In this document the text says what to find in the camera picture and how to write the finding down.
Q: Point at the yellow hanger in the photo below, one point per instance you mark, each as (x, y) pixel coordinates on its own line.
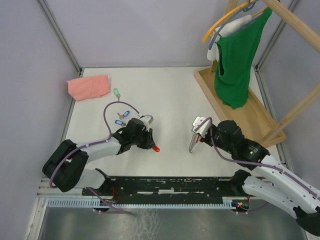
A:
(216, 28)

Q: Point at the key with red tag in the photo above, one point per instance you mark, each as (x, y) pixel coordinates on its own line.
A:
(156, 149)

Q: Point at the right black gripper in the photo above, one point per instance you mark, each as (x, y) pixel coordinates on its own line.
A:
(205, 139)

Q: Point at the pink folded cloth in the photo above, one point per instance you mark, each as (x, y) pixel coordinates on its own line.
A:
(91, 87)

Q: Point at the silver chain keyring red tag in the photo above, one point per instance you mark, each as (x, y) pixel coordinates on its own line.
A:
(194, 140)

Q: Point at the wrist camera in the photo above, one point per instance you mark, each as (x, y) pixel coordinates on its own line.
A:
(147, 120)
(201, 125)

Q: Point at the aluminium frame rail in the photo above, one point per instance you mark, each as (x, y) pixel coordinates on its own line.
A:
(214, 186)

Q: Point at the white cloth on hanger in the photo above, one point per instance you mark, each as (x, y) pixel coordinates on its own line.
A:
(229, 29)

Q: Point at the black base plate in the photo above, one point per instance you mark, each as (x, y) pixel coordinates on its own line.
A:
(163, 199)

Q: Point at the blue-grey hanger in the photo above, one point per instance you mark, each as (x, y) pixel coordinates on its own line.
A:
(227, 25)

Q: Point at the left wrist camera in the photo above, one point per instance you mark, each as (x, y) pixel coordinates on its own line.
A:
(147, 120)

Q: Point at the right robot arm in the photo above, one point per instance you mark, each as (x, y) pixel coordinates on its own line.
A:
(287, 191)

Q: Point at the green shirt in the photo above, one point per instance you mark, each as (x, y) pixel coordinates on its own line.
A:
(236, 55)

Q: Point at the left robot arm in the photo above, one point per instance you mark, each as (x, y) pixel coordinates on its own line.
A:
(66, 166)

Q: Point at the wooden clothes rack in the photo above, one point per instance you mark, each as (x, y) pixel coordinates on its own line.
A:
(253, 118)

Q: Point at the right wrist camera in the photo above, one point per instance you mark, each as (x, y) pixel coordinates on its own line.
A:
(201, 125)

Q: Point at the key with blue tag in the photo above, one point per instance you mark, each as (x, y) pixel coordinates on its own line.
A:
(120, 122)
(122, 116)

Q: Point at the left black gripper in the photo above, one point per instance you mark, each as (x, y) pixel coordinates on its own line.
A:
(149, 142)

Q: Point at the key with green tag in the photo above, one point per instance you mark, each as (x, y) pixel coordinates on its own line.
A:
(117, 94)

